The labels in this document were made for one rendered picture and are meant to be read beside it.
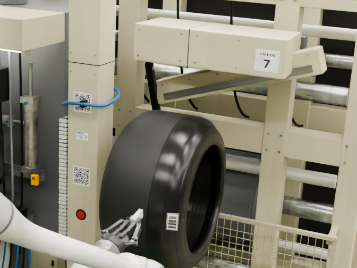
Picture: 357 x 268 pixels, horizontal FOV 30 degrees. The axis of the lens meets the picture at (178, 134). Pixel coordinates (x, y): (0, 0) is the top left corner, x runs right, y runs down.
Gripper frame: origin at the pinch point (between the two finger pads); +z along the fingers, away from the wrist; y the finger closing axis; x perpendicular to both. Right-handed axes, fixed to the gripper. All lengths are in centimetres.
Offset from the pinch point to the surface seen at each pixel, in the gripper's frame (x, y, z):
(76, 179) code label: 5.8, 37.2, 24.2
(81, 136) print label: -11.8, 35.2, 26.9
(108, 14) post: -56, 29, 40
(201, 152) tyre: -14.0, -12.6, 27.3
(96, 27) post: -53, 30, 33
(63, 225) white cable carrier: 26, 43, 22
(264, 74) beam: -35, -26, 57
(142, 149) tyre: -17.1, 4.9, 16.1
